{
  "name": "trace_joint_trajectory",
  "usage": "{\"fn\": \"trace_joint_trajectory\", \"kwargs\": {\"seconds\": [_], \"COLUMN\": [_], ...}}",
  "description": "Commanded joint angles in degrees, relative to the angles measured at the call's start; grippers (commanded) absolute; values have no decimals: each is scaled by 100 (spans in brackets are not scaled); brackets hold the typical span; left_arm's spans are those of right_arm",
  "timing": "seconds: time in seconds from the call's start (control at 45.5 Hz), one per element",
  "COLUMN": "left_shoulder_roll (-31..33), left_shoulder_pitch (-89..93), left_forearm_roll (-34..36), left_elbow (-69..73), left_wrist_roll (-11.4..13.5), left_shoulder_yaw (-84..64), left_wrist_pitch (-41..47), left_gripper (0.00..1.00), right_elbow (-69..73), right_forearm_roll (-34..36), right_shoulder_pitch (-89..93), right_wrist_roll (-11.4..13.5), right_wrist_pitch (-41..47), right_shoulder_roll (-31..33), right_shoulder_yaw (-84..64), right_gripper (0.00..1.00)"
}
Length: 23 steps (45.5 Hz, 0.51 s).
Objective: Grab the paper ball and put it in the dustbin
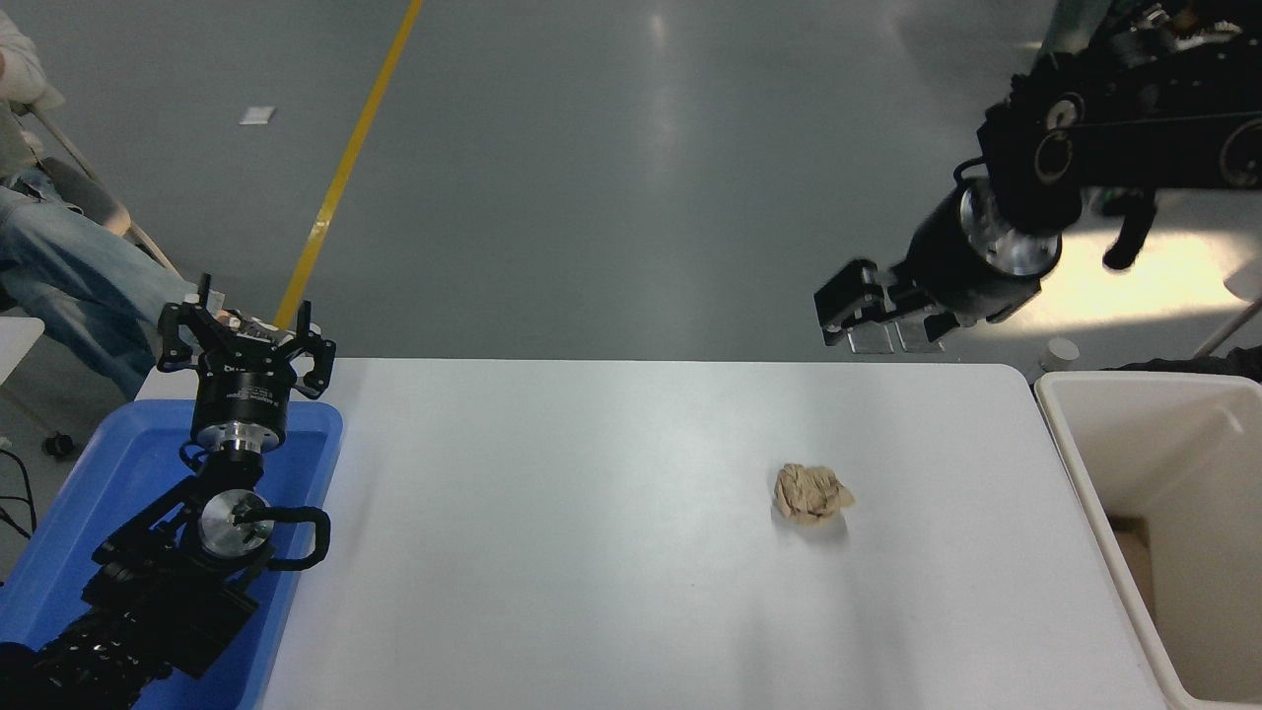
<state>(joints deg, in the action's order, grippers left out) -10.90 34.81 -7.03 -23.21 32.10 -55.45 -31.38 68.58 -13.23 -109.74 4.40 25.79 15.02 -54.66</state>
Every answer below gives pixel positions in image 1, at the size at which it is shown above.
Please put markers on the blue plastic tray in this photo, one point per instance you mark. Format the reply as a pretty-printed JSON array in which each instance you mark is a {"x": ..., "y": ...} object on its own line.
[{"x": 118, "y": 473}]

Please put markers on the seated person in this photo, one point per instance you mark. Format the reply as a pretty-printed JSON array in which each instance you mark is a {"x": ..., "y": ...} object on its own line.
[{"x": 69, "y": 266}]

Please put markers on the large pale bin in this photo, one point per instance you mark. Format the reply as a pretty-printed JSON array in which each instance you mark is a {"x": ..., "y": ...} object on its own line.
[{"x": 1203, "y": 552}]

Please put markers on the white chair with metal leg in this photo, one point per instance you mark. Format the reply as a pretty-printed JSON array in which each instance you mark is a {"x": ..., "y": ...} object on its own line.
[{"x": 1244, "y": 281}]

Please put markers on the tan paper ball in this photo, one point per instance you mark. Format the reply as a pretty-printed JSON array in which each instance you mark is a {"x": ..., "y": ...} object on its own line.
[{"x": 810, "y": 493}]

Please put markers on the small white floor tag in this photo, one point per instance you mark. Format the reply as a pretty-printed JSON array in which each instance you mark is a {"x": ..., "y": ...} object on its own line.
[{"x": 256, "y": 115}]

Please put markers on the grey floor plate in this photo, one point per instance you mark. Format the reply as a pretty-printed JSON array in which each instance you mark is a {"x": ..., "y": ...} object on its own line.
[
  {"x": 873, "y": 340},
  {"x": 912, "y": 337}
]

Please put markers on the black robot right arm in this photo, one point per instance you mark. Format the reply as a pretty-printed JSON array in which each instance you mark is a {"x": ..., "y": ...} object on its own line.
[{"x": 1154, "y": 118}]

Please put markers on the black caster wheel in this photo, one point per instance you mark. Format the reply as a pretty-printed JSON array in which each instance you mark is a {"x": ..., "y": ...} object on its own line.
[{"x": 56, "y": 446}]

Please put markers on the white round cap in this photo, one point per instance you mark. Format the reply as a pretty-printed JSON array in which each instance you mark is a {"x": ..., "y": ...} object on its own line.
[{"x": 1057, "y": 353}]

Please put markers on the yellow floor line tape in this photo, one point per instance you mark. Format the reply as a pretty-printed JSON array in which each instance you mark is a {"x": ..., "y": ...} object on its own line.
[{"x": 345, "y": 168}]

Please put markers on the grey folding chair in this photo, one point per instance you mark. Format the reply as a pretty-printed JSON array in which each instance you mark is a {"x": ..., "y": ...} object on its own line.
[{"x": 94, "y": 202}]

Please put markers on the white side table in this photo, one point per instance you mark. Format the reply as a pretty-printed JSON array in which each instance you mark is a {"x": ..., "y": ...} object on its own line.
[{"x": 15, "y": 340}]

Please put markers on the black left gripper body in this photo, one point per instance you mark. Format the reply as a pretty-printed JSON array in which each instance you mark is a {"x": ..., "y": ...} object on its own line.
[{"x": 242, "y": 387}]

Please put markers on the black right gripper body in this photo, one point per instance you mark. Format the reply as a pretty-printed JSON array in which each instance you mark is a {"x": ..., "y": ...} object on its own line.
[{"x": 961, "y": 271}]

